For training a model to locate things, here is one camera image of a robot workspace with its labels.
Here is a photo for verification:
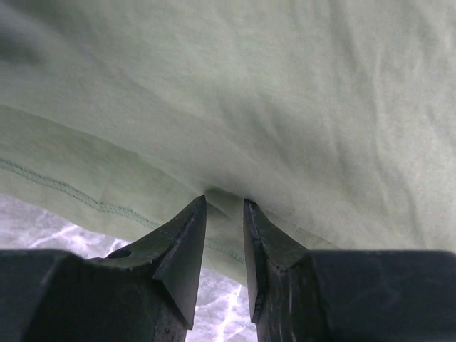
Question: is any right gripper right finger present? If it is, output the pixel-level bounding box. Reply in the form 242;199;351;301
243;200;455;341

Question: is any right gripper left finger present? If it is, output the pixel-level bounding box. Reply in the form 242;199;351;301
1;196;207;341

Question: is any olive green tank top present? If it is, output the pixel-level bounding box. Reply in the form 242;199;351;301
1;1;455;282

